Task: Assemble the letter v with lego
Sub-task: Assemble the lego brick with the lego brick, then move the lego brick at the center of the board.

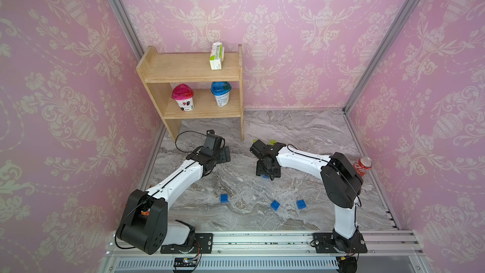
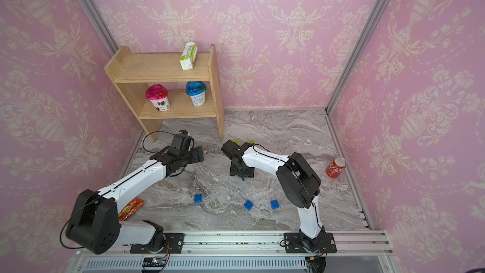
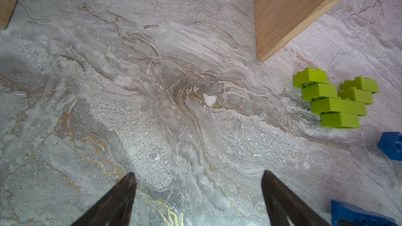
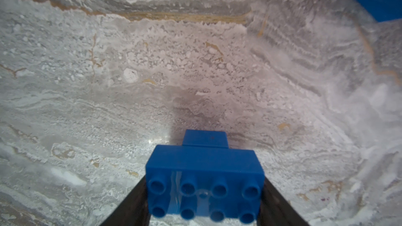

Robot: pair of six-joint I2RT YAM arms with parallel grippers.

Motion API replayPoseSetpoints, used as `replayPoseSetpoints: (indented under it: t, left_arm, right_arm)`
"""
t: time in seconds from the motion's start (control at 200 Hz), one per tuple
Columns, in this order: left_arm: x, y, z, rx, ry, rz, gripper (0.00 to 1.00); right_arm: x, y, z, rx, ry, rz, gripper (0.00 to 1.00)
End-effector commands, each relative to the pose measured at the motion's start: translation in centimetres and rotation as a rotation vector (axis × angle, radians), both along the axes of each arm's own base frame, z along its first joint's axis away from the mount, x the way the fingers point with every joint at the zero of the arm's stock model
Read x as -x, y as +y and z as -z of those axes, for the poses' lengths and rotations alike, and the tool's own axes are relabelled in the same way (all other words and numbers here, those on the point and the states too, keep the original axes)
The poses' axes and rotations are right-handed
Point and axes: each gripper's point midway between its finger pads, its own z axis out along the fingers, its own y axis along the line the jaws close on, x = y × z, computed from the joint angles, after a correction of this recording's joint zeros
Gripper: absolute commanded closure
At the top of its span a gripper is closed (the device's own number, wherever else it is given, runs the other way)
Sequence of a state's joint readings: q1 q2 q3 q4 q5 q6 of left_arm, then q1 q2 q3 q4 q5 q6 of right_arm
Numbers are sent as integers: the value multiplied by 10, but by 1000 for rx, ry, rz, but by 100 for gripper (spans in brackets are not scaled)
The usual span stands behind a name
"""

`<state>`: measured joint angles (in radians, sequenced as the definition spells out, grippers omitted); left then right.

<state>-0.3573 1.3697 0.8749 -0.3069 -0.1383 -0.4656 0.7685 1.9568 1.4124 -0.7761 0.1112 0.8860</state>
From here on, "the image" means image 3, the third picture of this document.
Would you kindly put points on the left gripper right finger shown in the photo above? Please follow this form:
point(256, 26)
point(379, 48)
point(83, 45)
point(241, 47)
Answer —
point(284, 206)

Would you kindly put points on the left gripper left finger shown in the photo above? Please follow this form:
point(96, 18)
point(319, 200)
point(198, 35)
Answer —
point(114, 208)

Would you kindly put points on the green small lego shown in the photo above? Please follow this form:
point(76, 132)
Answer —
point(340, 121)
point(354, 94)
point(361, 83)

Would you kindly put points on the green long lego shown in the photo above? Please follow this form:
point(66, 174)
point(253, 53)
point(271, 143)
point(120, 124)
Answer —
point(336, 105)

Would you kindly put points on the green lego pair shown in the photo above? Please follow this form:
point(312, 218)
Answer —
point(314, 85)

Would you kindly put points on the blue large lego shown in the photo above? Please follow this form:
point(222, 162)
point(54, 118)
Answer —
point(346, 214)

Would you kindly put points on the blue small lego far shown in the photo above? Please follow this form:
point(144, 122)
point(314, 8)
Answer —
point(391, 144)

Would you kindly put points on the wooden two-tier shelf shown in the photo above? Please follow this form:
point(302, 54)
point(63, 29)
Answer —
point(105, 33)

